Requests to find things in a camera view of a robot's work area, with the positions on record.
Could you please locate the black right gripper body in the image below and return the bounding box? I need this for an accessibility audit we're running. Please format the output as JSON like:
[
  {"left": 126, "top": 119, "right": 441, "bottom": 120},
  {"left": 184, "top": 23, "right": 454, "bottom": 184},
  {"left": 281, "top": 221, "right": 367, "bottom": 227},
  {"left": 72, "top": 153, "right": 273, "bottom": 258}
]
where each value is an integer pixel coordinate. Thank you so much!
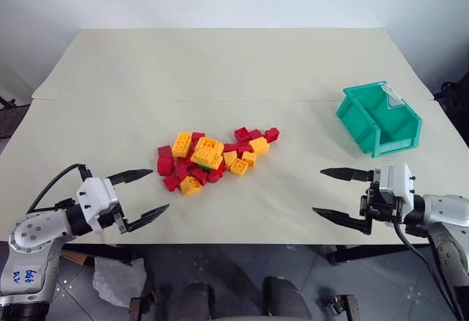
[{"left": 359, "top": 180, "right": 405, "bottom": 226}]

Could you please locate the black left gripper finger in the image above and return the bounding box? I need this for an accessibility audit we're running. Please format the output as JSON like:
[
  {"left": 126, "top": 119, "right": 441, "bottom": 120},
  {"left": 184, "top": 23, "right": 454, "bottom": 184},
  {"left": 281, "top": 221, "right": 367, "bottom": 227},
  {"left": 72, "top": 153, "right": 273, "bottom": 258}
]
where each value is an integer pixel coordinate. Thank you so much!
[
  {"left": 106, "top": 169, "right": 154, "bottom": 186},
  {"left": 122, "top": 204, "right": 170, "bottom": 233}
]

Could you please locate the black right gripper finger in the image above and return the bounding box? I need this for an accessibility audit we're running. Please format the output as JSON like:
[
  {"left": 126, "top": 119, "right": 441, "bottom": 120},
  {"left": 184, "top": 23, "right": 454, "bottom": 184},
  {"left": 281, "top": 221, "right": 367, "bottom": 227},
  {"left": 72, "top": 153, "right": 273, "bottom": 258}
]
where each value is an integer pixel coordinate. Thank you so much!
[
  {"left": 312, "top": 207, "right": 373, "bottom": 235},
  {"left": 320, "top": 167, "right": 374, "bottom": 182}
]

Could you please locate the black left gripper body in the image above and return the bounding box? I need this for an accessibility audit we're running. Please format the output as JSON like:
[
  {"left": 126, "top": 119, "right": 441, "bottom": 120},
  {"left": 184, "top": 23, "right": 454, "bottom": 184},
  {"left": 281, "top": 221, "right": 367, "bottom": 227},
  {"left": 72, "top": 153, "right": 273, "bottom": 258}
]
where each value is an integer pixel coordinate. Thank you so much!
[{"left": 97, "top": 203, "right": 128, "bottom": 233}]

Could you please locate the green plastic storage bin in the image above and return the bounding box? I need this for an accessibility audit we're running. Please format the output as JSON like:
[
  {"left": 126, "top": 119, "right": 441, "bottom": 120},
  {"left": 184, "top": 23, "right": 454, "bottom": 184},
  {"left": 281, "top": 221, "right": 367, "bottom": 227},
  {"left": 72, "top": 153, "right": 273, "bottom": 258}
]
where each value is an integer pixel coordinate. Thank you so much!
[{"left": 336, "top": 81, "right": 424, "bottom": 159}]

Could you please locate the white plastic bag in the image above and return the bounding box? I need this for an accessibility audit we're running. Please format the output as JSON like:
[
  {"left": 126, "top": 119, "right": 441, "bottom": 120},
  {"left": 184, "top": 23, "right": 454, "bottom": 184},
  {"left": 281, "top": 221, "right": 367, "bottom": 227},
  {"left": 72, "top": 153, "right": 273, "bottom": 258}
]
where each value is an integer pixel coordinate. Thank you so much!
[{"left": 92, "top": 256, "right": 148, "bottom": 308}]

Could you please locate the rusty metal table foot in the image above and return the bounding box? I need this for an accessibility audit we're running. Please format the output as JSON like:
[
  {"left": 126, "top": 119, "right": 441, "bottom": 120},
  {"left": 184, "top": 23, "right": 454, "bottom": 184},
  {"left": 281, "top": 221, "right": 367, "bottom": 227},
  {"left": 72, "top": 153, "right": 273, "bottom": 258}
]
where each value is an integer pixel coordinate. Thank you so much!
[
  {"left": 129, "top": 290, "right": 155, "bottom": 321},
  {"left": 317, "top": 292, "right": 359, "bottom": 321}
]

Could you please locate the clear plastic label holder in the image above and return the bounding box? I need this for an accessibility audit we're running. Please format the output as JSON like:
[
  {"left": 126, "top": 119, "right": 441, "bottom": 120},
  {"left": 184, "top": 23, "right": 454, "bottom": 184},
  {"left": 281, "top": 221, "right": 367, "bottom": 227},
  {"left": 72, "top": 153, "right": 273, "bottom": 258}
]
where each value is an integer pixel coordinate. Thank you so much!
[{"left": 380, "top": 84, "right": 404, "bottom": 111}]

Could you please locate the dark rounded shape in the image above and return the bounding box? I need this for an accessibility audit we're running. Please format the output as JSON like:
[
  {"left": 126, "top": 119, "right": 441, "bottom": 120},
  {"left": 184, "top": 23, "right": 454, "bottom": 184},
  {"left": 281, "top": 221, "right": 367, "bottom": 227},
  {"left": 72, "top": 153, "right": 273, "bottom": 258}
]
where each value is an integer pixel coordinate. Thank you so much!
[
  {"left": 182, "top": 281, "right": 214, "bottom": 321},
  {"left": 263, "top": 276, "right": 313, "bottom": 321}
]

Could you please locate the dark stand leg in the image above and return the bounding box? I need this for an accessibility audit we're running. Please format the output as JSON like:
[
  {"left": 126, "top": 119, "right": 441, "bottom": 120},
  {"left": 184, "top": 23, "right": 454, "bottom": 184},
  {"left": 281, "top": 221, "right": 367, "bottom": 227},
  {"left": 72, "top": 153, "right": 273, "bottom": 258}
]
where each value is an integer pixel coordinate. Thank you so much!
[{"left": 0, "top": 93, "right": 20, "bottom": 110}]

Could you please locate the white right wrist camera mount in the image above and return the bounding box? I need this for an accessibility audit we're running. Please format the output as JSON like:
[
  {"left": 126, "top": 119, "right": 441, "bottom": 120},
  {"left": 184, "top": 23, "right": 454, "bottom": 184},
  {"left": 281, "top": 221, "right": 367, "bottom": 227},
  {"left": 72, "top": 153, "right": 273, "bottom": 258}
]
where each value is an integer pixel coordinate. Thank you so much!
[{"left": 377, "top": 163, "right": 417, "bottom": 207}]

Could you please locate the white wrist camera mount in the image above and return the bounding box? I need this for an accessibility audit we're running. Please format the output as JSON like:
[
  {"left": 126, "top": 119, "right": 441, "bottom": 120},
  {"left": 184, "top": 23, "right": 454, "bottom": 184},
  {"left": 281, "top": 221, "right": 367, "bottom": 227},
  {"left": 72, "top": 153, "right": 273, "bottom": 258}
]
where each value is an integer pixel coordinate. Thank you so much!
[
  {"left": 377, "top": 163, "right": 417, "bottom": 207},
  {"left": 75, "top": 176, "right": 119, "bottom": 235}
]

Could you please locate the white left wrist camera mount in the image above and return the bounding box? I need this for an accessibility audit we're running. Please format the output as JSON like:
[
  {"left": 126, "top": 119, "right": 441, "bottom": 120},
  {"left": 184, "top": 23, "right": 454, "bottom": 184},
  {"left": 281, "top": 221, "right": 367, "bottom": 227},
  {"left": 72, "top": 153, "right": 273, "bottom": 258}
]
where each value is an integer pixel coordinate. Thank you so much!
[{"left": 75, "top": 176, "right": 119, "bottom": 235}]

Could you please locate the black table frame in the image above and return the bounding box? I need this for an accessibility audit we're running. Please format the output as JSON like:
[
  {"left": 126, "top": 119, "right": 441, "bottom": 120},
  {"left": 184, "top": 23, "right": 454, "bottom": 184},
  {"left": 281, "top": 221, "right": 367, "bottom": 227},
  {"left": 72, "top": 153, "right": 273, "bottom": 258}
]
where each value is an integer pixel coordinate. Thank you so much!
[{"left": 60, "top": 243, "right": 413, "bottom": 267}]

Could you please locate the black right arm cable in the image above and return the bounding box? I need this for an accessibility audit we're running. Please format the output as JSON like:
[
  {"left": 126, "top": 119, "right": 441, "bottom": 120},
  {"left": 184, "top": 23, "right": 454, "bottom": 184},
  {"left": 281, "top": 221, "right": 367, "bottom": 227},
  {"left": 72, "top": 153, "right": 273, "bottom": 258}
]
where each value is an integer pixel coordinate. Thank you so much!
[{"left": 392, "top": 220, "right": 463, "bottom": 321}]

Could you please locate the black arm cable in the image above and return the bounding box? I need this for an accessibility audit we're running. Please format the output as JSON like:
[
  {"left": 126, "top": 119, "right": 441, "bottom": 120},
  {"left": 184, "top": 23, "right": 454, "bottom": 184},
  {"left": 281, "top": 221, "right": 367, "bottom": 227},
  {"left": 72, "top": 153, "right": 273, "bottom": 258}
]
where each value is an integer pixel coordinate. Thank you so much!
[
  {"left": 392, "top": 220, "right": 463, "bottom": 321},
  {"left": 25, "top": 163, "right": 92, "bottom": 214}
]

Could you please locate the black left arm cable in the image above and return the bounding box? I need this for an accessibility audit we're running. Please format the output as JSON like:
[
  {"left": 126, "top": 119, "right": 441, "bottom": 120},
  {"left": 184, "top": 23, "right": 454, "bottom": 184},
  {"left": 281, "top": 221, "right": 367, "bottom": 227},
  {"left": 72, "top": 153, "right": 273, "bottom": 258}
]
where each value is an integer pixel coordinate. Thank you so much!
[{"left": 25, "top": 163, "right": 92, "bottom": 214}]

